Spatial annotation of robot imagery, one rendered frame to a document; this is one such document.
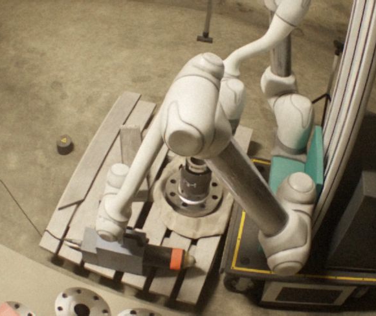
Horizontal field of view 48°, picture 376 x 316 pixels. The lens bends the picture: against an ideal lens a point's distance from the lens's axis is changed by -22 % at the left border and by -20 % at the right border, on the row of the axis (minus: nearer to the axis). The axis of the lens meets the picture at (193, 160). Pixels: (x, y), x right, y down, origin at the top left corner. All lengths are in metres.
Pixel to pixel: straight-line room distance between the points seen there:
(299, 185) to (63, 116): 1.82
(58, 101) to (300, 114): 1.75
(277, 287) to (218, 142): 0.99
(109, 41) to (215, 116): 2.67
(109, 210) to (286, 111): 0.86
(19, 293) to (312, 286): 1.44
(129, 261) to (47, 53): 2.21
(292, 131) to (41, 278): 1.38
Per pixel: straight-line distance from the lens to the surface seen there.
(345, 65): 1.81
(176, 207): 2.37
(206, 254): 2.27
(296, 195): 1.69
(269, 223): 1.51
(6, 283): 2.34
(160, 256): 2.07
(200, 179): 2.28
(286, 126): 2.10
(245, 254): 2.07
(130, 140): 2.58
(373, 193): 1.77
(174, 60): 3.60
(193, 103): 1.24
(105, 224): 1.64
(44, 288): 2.29
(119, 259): 2.08
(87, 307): 1.97
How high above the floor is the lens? 2.00
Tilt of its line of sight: 45 degrees down
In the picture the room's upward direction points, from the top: 9 degrees clockwise
